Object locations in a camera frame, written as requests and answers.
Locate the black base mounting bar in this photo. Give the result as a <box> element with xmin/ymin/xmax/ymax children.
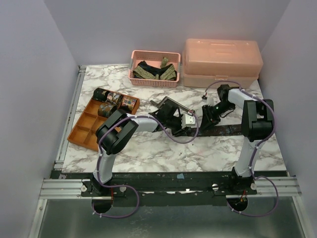
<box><xmin>50</xmin><ymin>171</ymin><xmax>257</xmax><ymax>207</ymax></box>

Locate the pink plastic storage box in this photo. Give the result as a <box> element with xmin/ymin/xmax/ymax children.
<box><xmin>182</xmin><ymin>39</ymin><xmax>263</xmax><ymax>88</ymax></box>

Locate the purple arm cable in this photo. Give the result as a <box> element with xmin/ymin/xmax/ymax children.
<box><xmin>93</xmin><ymin>110</ymin><xmax>200</xmax><ymax>219</ymax></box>
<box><xmin>205</xmin><ymin>80</ymin><xmax>279</xmax><ymax>217</ymax></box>

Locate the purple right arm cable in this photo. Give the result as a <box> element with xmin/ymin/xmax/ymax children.
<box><xmin>205</xmin><ymin>80</ymin><xmax>279</xmax><ymax>217</ymax></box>

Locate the dark green rolled tie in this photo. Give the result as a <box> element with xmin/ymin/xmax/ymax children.
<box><xmin>92</xmin><ymin>88</ymin><xmax>109</xmax><ymax>102</ymax></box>

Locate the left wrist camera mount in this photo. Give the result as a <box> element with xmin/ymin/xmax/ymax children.
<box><xmin>181</xmin><ymin>114</ymin><xmax>196</xmax><ymax>128</ymax></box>

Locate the pink plastic basket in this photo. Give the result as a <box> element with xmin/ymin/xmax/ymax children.
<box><xmin>128</xmin><ymin>50</ymin><xmax>181</xmax><ymax>88</ymax></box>

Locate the dark metal crank handle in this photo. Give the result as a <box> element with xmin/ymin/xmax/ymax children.
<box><xmin>150</xmin><ymin>96</ymin><xmax>195</xmax><ymax>114</ymax></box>

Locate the black tie in basket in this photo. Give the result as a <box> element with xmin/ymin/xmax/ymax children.
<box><xmin>135</xmin><ymin>60</ymin><xmax>180</xmax><ymax>82</ymax></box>

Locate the grey floral rolled tie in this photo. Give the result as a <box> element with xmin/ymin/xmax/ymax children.
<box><xmin>106</xmin><ymin>92</ymin><xmax>124</xmax><ymax>105</ymax></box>

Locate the orange wooden divided tray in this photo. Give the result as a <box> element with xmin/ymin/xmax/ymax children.
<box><xmin>68</xmin><ymin>94</ymin><xmax>140</xmax><ymax>151</ymax></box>

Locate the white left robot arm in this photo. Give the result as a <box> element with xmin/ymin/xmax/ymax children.
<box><xmin>93</xmin><ymin>103</ymin><xmax>199</xmax><ymax>196</ymax></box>

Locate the colourful patterned rolled tie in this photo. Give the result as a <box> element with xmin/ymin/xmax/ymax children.
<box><xmin>121</xmin><ymin>96</ymin><xmax>137</xmax><ymax>111</ymax></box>

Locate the dark brown blue floral tie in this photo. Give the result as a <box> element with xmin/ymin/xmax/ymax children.
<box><xmin>197</xmin><ymin>124</ymin><xmax>242</xmax><ymax>137</ymax></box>

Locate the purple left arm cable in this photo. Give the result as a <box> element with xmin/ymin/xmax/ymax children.
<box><xmin>93</xmin><ymin>110</ymin><xmax>200</xmax><ymax>219</ymax></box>

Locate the gold floral rolled tie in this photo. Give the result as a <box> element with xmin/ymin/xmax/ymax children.
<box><xmin>98</xmin><ymin>102</ymin><xmax>117</xmax><ymax>118</ymax></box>

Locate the olive green patterned tie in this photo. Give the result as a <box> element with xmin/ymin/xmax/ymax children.
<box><xmin>132</xmin><ymin>57</ymin><xmax>178</xmax><ymax>81</ymax></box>

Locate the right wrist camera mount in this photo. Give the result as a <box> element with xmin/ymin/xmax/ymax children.
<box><xmin>202</xmin><ymin>94</ymin><xmax>214</xmax><ymax>107</ymax></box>

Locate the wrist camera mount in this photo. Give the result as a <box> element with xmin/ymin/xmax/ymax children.
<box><xmin>181</xmin><ymin>114</ymin><xmax>196</xmax><ymax>128</ymax></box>
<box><xmin>202</xmin><ymin>94</ymin><xmax>214</xmax><ymax>107</ymax></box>

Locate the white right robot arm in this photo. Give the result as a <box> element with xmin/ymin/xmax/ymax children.
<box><xmin>200</xmin><ymin>84</ymin><xmax>275</xmax><ymax>194</ymax></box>

